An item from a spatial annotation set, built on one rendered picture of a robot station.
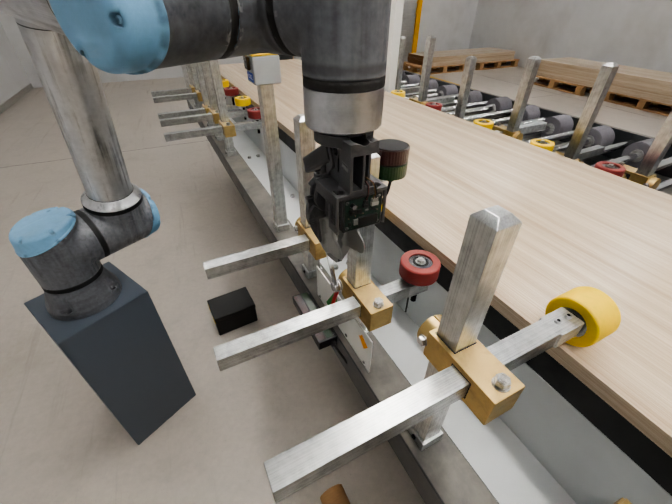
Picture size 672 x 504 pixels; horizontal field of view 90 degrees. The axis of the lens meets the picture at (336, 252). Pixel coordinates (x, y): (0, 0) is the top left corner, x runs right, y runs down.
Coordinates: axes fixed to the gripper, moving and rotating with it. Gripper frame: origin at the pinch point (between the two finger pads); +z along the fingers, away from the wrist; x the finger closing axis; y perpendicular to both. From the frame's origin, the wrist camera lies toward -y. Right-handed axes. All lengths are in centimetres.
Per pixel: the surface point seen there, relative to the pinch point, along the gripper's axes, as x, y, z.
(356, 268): 6.2, -3.6, 8.5
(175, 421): -46, -48, 101
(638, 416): 26.1, 36.2, 11.6
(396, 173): 12.0, -2.4, -9.9
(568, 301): 27.4, 22.1, 3.7
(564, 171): 87, -17, 11
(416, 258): 19.8, -2.7, 10.4
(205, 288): -22, -121, 101
